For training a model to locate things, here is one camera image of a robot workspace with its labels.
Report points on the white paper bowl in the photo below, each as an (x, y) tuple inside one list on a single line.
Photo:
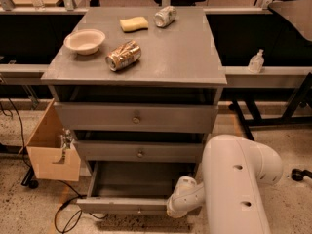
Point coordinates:
[(84, 42)]

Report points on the yellow sponge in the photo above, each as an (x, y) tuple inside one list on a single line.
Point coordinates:
[(133, 24)]

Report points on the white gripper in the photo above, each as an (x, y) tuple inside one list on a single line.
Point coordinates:
[(175, 203)]

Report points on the crumpled wrappers in box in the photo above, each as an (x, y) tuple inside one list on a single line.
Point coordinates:
[(66, 139)]

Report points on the silver crushed can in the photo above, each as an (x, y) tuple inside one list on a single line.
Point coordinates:
[(165, 16)]

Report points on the clear sanitizer pump bottle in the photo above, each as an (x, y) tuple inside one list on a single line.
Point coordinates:
[(256, 62)]

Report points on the black chair caster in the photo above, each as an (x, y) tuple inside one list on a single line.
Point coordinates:
[(299, 175)]

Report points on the cardboard box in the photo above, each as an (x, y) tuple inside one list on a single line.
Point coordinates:
[(49, 159)]

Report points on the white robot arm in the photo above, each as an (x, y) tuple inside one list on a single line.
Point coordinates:
[(232, 170)]

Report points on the grey drawer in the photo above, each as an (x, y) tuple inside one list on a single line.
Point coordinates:
[(136, 117), (133, 188), (95, 150)]

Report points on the grey top drawer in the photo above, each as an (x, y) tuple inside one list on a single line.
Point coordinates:
[(136, 117)]

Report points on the grey drawer cabinet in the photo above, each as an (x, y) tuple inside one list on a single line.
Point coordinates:
[(179, 65)]

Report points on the black table leg frame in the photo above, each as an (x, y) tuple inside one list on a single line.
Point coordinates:
[(243, 103)]

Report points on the grey bottom drawer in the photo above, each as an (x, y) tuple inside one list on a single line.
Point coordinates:
[(133, 188)]

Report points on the brown soda can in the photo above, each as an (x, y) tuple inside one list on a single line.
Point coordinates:
[(123, 56)]

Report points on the grey middle drawer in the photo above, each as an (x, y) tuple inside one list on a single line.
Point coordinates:
[(95, 150)]

